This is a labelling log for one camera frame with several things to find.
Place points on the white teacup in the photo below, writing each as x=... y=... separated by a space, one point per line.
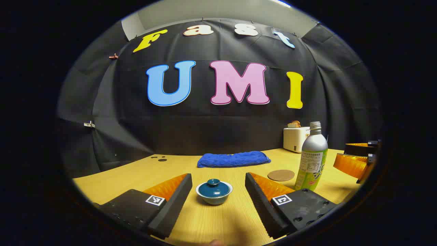
x=215 y=201

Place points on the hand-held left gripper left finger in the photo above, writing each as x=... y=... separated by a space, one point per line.
x=174 y=208

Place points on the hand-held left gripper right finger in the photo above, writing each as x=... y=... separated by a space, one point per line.
x=263 y=208

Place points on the silver water bottle green label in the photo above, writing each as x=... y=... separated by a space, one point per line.
x=312 y=150

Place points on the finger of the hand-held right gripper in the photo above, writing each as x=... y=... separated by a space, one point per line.
x=360 y=150
x=351 y=165

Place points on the black backdrop cloth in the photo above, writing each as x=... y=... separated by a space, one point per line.
x=205 y=130

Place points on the round brown coaster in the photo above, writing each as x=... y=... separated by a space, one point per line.
x=281 y=175

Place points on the white toaster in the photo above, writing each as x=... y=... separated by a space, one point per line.
x=293 y=140

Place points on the dark teal teacup lid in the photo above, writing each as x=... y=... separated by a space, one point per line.
x=214 y=190

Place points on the white clip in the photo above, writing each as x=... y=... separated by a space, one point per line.
x=89 y=124

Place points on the red clip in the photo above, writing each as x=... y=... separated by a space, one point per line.
x=113 y=56

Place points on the blue towel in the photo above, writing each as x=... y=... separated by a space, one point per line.
x=234 y=159

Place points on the bread slice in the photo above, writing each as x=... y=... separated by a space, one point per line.
x=294 y=124

